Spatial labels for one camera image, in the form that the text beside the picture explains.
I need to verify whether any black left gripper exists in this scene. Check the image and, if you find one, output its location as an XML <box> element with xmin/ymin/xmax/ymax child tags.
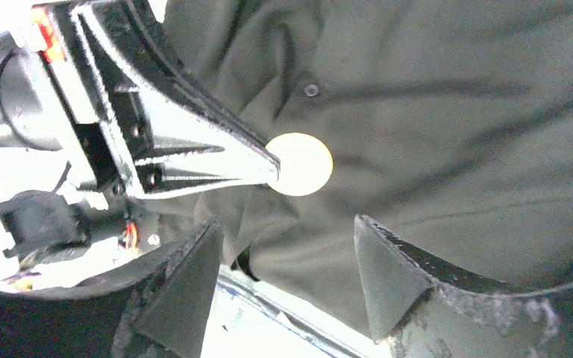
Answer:
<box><xmin>0</xmin><ymin>1</ymin><xmax>280</xmax><ymax>198</ymax></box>

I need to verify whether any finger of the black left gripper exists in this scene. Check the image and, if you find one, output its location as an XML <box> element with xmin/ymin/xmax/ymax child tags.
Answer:
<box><xmin>133</xmin><ymin>143</ymin><xmax>279</xmax><ymax>199</ymax></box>

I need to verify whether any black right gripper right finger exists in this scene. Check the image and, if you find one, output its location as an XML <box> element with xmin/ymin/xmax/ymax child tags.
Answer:
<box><xmin>354</xmin><ymin>215</ymin><xmax>573</xmax><ymax>357</ymax></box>

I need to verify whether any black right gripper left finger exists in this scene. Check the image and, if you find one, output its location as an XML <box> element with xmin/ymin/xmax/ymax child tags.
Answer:
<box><xmin>0</xmin><ymin>218</ymin><xmax>223</xmax><ymax>357</ymax></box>

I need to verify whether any round white brooch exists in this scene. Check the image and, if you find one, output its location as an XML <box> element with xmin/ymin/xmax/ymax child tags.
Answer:
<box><xmin>266</xmin><ymin>133</ymin><xmax>334</xmax><ymax>197</ymax></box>

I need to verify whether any black shirt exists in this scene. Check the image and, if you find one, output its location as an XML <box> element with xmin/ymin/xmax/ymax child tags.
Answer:
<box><xmin>164</xmin><ymin>1</ymin><xmax>573</xmax><ymax>333</ymax></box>

